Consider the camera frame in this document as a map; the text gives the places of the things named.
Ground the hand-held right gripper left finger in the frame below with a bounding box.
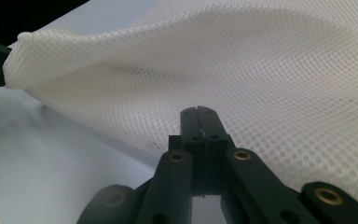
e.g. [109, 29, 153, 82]
[168, 105, 207, 198]

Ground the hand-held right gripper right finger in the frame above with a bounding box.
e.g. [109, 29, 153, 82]
[197, 105, 237, 196]

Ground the white mesh cloth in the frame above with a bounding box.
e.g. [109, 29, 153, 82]
[2, 0, 358, 216]

